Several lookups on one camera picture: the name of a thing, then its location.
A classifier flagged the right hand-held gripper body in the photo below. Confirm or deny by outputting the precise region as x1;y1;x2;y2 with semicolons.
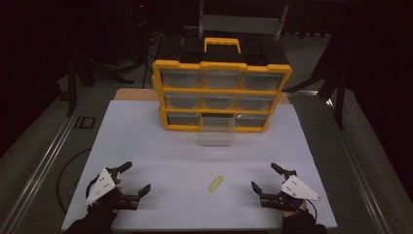
259;169;322;212

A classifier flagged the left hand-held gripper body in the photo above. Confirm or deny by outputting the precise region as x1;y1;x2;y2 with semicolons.
85;167;141;211

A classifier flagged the yellow-green stick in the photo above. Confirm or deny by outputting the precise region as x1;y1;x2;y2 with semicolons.
207;174;225;193

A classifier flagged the clear plastic drawer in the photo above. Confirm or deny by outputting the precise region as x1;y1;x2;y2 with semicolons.
197;113;239;147

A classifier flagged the yellow and black drawer cabinet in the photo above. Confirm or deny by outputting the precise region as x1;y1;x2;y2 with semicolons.
151;36;293;134

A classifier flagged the person's left hand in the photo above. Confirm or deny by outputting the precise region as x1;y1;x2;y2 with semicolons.
93;177;124;215

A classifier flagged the person's right hand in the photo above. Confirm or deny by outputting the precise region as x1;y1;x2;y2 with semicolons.
282;199;309;218

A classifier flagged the black metal stand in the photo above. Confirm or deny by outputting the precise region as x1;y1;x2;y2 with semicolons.
65;48;135;118
284;48;346;132

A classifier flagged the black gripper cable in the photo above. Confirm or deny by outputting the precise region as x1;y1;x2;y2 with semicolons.
305;198;319;222

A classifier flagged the black floor cable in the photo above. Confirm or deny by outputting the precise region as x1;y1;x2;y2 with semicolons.
56;147;93;226

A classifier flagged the metal floor rail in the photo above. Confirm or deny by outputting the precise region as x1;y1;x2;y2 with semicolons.
325;97;394;234
0;87;95;234

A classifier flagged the grey metal chair frame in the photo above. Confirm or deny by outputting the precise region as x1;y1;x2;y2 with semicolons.
197;0;291;42

